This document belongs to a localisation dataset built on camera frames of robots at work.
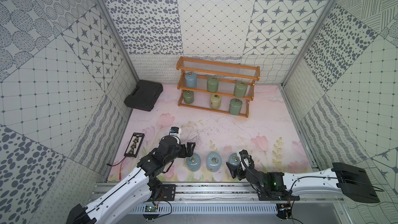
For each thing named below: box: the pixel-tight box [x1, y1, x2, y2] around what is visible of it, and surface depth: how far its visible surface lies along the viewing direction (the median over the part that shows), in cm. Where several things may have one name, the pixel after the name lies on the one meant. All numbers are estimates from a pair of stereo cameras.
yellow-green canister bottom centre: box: [209, 93, 222, 110], surface depth 103 cm
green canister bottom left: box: [182, 89, 195, 105], surface depth 106 cm
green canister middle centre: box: [206, 76, 220, 93], surface depth 96 cm
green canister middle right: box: [233, 80, 249, 98], surface depth 92 cm
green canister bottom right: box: [229, 98, 243, 116], surface depth 100 cm
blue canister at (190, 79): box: [185, 71, 198, 89], surface depth 97 cm
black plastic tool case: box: [123, 79, 164, 112], surface depth 109 cm
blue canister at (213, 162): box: [206, 152, 223, 173], surface depth 78 cm
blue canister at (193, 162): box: [186, 152, 202, 172], surface depth 78 cm
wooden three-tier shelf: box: [175, 56, 261, 118], surface depth 102 cm
